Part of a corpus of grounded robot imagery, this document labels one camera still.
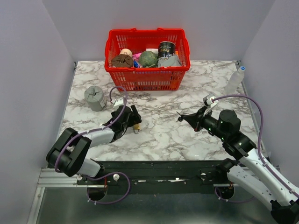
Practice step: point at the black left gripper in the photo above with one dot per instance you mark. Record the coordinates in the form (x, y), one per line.
(135, 118)

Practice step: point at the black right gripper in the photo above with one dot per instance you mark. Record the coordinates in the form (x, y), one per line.
(195, 120)

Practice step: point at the black head key bunch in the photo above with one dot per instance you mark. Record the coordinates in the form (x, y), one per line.
(181, 117)

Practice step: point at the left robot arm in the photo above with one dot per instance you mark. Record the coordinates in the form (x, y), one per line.
(68, 154)

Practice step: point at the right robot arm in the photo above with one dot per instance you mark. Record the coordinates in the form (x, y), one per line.
(248, 171)

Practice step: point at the brass padlock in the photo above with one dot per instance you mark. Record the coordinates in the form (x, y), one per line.
(136, 128)

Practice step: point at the grey wrapped roll on table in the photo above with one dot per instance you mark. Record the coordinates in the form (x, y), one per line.
(95, 98)

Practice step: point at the brown wrapped roll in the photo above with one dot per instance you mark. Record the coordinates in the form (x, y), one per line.
(122, 61)

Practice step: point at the green round ball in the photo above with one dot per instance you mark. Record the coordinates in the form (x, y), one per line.
(148, 59)

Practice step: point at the clear plastic bottle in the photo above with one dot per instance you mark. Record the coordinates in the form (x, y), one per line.
(235, 80)

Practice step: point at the pink packet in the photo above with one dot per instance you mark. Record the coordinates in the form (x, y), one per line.
(135, 58)

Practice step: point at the grey wrapped roll in basket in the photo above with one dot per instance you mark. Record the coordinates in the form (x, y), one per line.
(172, 61)

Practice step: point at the beige egg shaped object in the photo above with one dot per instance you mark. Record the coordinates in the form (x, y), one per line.
(126, 52)

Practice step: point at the black can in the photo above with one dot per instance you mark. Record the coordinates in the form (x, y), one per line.
(166, 49)

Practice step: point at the red plastic basket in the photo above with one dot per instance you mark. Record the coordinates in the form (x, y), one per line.
(146, 79)

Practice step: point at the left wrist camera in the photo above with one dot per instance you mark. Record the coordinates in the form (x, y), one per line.
(118, 102)

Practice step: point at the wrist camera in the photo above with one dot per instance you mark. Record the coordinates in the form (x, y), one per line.
(118, 102)
(210, 103)

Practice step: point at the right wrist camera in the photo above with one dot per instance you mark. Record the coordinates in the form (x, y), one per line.
(210, 103)

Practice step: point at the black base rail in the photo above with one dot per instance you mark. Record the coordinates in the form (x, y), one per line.
(163, 177)

